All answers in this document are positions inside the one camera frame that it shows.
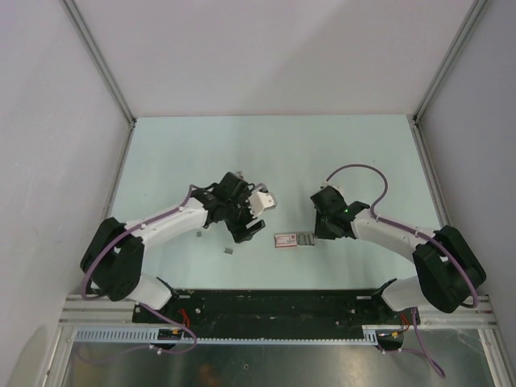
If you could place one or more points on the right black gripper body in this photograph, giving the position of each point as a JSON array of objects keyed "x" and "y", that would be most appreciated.
[{"x": 323, "y": 230}]

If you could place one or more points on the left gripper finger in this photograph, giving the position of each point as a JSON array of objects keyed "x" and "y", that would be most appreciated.
[
  {"x": 257, "y": 226},
  {"x": 243, "y": 234}
]

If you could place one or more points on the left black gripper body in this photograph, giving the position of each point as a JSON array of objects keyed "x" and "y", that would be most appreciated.
[{"x": 239, "y": 213}]

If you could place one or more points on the red white staple box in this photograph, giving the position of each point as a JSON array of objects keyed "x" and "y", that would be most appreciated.
[{"x": 293, "y": 240}]

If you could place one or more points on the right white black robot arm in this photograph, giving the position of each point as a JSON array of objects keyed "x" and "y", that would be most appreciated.
[{"x": 403, "y": 240}]

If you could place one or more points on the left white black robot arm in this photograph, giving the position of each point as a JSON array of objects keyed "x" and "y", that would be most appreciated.
[{"x": 114, "y": 258}]

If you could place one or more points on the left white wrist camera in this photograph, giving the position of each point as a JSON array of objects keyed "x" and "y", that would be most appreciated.
[{"x": 261, "y": 200}]

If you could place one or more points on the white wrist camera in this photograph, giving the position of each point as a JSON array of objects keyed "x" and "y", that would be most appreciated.
[
  {"x": 327, "y": 184},
  {"x": 261, "y": 200}
]

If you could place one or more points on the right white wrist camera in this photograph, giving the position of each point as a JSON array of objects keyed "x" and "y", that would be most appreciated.
[{"x": 327, "y": 184}]

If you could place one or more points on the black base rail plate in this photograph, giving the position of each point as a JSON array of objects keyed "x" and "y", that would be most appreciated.
[{"x": 282, "y": 314}]

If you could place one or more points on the left aluminium corner post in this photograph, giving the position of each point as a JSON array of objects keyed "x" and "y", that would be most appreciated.
[{"x": 86, "y": 36}]

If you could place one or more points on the aluminium corner post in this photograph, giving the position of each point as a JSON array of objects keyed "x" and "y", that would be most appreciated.
[
  {"x": 86, "y": 36},
  {"x": 463, "y": 35}
]

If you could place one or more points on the right aluminium corner post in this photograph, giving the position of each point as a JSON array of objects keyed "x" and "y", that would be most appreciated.
[{"x": 463, "y": 35}]

